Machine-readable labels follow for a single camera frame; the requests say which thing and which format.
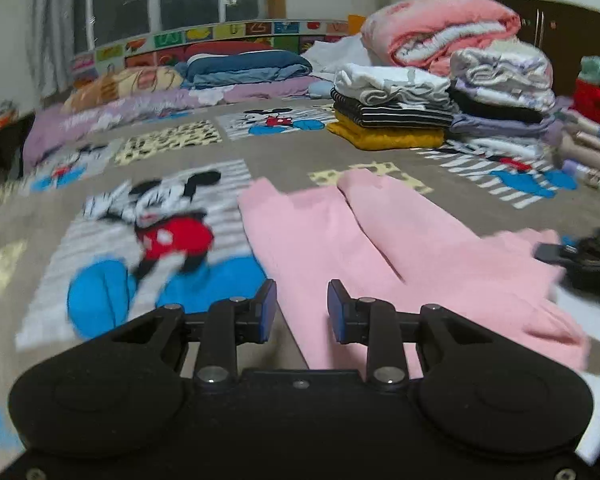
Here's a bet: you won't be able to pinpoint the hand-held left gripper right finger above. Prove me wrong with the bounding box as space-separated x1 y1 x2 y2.
326 279 486 392

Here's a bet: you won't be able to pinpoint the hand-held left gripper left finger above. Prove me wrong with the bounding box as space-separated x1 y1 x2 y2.
112 280 278 392

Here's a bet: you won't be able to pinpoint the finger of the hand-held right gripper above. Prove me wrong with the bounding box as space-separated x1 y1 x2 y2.
535 243 579 263

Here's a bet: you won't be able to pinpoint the pink pants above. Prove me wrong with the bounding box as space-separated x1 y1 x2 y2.
237 169 592 373

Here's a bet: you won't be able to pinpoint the taupe folded garment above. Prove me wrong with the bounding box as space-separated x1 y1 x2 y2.
559 132 600 168

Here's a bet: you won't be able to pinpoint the pale pink folded garment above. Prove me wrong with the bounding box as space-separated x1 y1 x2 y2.
565 114 600 147

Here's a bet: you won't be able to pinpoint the white floral folded garment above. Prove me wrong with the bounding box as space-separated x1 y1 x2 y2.
455 80 557 112

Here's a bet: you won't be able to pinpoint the cartoon printed blanket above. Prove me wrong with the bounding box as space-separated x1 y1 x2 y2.
0 75 600 463

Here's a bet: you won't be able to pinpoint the yellow folded garment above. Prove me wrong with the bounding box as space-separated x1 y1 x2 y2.
327 112 447 151

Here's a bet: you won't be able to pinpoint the striped black folded garment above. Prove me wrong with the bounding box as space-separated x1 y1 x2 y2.
330 87 456 129

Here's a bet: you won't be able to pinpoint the grey folded garment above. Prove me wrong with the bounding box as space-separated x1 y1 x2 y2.
357 87 429 110

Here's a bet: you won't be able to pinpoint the dark wooden wardrobe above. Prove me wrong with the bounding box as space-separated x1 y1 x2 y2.
485 0 600 97

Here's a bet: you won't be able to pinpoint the purple pillow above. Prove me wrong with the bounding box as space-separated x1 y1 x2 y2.
22 76 327 172

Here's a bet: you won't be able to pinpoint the blue quilt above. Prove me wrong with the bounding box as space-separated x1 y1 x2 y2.
175 42 314 89

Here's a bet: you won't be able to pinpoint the white cloth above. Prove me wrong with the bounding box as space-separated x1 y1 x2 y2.
300 35 377 84

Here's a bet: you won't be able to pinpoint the salmon pink blanket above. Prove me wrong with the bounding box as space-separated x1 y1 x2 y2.
361 0 523 77

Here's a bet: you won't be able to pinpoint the orange cartoon pillow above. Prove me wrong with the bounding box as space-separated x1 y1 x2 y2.
62 66 186 113

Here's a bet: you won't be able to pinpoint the colourful foam mat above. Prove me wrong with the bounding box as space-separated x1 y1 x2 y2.
70 19 352 86

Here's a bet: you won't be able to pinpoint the dark wooden desk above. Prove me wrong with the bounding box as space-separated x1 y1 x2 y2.
0 102 37 202

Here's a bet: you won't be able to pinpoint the grey curtain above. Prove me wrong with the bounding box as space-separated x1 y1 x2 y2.
27 0 81 97

